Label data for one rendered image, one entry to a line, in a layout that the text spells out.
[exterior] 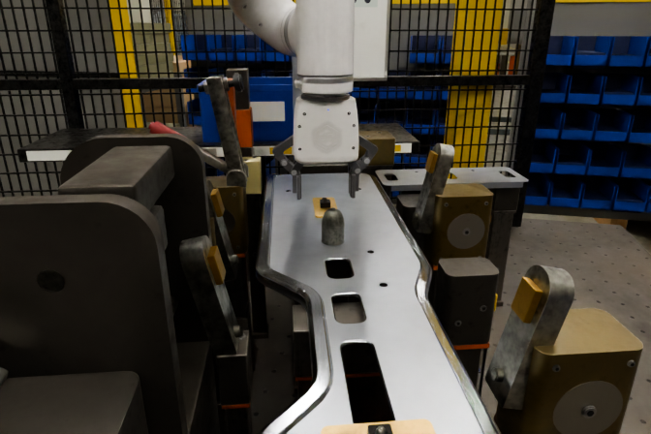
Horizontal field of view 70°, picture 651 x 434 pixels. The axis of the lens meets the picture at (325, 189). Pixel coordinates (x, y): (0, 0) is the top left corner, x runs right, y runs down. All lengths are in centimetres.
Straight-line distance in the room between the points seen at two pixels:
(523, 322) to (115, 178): 32
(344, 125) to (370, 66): 59
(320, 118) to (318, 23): 13
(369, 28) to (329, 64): 61
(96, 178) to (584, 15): 237
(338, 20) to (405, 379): 47
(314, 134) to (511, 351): 42
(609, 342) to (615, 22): 221
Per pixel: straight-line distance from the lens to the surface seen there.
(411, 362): 45
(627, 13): 260
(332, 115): 70
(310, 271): 58
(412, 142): 111
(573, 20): 253
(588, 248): 150
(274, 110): 108
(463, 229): 74
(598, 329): 47
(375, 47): 128
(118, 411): 31
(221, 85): 71
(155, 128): 75
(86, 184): 34
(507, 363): 45
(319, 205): 77
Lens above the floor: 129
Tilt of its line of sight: 19 degrees down
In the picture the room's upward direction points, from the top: straight up
